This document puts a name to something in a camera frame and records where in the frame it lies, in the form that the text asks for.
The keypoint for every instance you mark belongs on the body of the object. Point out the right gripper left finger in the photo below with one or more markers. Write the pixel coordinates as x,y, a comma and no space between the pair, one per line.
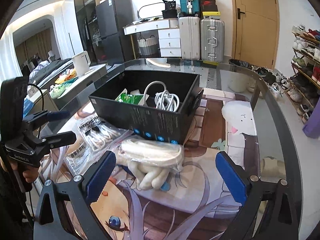
52,220

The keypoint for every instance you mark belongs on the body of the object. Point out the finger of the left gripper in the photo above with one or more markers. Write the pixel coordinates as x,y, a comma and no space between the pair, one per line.
42,146
45,116

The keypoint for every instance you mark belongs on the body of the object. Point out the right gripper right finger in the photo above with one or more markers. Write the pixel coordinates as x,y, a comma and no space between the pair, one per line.
267,209

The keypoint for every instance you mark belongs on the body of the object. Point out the bagged white adidas socks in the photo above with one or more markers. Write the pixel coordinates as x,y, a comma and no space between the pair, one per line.
100,135

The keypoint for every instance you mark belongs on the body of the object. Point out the bagged white plush toy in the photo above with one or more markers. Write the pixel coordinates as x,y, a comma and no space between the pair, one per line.
149,161

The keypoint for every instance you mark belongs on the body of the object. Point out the black cardboard box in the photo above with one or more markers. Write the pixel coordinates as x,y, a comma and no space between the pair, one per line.
148,121

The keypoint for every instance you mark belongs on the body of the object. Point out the person's left hand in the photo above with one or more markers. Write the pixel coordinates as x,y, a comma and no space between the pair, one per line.
30,173

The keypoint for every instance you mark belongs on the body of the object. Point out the grey tv cabinet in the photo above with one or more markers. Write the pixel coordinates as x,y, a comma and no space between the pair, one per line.
77,85

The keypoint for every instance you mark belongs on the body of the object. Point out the white electric kettle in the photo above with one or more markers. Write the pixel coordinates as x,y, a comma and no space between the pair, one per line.
81,63

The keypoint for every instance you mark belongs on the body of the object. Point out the green snack packet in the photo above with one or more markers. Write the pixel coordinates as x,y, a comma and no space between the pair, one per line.
134,98

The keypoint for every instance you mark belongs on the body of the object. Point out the purple bag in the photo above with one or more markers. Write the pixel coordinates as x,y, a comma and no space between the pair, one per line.
312,126

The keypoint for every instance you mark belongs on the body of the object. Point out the white trash bin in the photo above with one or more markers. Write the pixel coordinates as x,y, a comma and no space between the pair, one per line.
238,82

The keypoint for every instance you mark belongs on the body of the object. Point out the shoe rack with shoes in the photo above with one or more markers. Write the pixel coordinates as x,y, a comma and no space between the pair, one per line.
304,90

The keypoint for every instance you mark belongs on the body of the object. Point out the woven laundry basket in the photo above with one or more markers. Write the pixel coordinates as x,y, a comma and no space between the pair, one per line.
148,47

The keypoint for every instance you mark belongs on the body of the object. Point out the black refrigerator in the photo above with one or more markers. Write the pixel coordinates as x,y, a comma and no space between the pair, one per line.
113,16

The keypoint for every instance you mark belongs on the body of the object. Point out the dark glass wardrobe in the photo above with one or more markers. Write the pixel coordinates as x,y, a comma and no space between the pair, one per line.
90,37

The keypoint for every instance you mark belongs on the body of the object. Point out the oval desk mirror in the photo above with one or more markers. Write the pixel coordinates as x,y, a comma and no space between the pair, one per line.
149,11

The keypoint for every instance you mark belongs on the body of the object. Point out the white drawer desk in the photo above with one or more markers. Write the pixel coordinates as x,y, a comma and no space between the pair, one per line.
168,35

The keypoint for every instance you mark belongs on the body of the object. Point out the wooden door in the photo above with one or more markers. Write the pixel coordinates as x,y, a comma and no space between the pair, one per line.
256,31

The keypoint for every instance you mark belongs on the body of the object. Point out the black bag on desk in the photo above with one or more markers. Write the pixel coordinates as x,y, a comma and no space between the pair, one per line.
170,9

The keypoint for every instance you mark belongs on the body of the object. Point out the silver suitcase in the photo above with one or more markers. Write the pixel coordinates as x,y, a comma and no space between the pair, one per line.
212,39

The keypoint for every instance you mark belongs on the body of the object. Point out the white suitcase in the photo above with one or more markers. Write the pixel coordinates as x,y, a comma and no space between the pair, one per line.
190,37

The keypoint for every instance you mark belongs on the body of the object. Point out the stack of shoe boxes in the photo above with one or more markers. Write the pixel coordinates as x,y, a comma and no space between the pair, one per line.
209,9

